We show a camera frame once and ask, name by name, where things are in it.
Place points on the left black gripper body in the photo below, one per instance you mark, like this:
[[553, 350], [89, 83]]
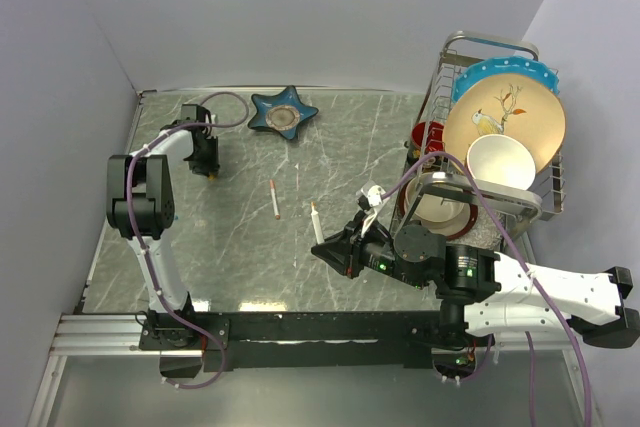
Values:
[[206, 160]]

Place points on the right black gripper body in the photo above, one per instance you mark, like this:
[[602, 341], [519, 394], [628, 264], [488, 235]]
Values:
[[375, 249]]

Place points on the white marker yellow tip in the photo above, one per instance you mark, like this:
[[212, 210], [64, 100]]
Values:
[[316, 223]]

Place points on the white marker orange tip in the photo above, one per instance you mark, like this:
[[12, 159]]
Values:
[[274, 199]]

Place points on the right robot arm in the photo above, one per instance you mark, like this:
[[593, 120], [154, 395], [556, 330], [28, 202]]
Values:
[[483, 292]]

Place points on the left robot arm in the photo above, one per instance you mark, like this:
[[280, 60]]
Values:
[[141, 207]]

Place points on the red rimmed bowl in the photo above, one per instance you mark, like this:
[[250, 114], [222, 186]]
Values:
[[439, 215]]

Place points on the blue star-shaped dish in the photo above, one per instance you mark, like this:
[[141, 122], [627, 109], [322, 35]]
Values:
[[282, 113]]

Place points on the grey speckled plate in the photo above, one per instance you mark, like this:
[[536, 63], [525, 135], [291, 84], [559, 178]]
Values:
[[484, 234]]

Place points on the red cup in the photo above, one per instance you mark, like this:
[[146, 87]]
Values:
[[425, 137]]

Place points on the metal dish rack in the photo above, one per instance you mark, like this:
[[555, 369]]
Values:
[[517, 209]]

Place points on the white bowl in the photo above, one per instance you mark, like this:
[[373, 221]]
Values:
[[501, 160]]

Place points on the tan bird plate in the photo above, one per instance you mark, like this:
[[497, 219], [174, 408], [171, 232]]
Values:
[[509, 104]]

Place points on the blue dotted plate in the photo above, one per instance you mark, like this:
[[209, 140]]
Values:
[[533, 69]]

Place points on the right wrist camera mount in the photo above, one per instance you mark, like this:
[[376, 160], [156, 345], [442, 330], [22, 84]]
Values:
[[372, 199]]

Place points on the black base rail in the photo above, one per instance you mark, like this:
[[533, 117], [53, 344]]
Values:
[[238, 340]]

